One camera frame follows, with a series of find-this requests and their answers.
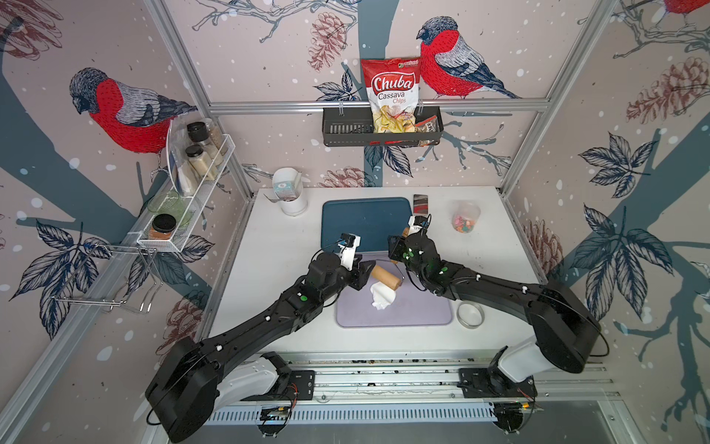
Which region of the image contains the wooden rolling pin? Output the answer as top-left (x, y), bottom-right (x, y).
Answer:
top-left (371, 249), bottom-right (405, 290)

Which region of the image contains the lilac silicone mat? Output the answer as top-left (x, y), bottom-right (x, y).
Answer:
top-left (336, 252), bottom-right (453, 329)

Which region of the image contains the white dough lump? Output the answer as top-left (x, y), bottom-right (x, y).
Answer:
top-left (370, 282), bottom-right (397, 311)

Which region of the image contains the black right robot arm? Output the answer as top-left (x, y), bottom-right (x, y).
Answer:
top-left (388, 231), bottom-right (601, 374)

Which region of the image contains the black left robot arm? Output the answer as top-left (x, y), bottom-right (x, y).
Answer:
top-left (145, 252), bottom-right (376, 443)

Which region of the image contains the teal plastic tray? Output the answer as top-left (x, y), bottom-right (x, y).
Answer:
top-left (321, 197), bottom-right (412, 253)

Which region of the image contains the clear cup with candies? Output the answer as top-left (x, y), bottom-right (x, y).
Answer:
top-left (451, 201), bottom-right (481, 233)

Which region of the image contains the teal paper carton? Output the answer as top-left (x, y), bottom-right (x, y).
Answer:
top-left (274, 175), bottom-right (301, 202)

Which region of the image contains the white utensil holder cup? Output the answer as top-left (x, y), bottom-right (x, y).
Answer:
top-left (264, 168), bottom-right (308, 216)

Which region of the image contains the small dark snack packet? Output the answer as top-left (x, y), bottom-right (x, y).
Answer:
top-left (415, 115), bottom-right (439, 133)

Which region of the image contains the short brown powder jar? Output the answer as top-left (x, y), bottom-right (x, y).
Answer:
top-left (148, 214), bottom-right (178, 241)

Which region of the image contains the red Chuba chips bag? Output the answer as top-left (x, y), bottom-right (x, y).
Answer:
top-left (361, 58), bottom-right (420, 133)

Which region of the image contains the black lid spice jar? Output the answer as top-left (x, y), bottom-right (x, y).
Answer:
top-left (187, 121), bottom-right (224, 166)
top-left (185, 144), bottom-right (217, 181)

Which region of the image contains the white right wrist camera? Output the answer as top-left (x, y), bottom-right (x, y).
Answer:
top-left (406, 215), bottom-right (431, 237)

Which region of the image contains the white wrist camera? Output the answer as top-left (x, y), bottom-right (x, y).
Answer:
top-left (406, 215), bottom-right (431, 237)
top-left (337, 233), bottom-right (361, 271)

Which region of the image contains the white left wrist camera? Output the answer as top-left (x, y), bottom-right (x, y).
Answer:
top-left (337, 233), bottom-right (361, 271)

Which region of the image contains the metal ring cutter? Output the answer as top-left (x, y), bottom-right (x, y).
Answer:
top-left (456, 302), bottom-right (484, 329)

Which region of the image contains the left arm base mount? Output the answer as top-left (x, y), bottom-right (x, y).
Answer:
top-left (214, 353), bottom-right (315, 438)

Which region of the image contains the black wire wall basket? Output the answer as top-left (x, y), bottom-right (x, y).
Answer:
top-left (322, 107), bottom-right (443, 147)

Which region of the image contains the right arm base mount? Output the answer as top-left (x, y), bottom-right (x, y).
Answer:
top-left (457, 347), bottom-right (537, 433)

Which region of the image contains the clear acrylic wall shelf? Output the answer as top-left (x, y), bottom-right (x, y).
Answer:
top-left (138, 112), bottom-right (235, 253)

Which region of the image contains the wire wall rack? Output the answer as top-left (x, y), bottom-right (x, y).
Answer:
top-left (50, 246), bottom-right (164, 315)

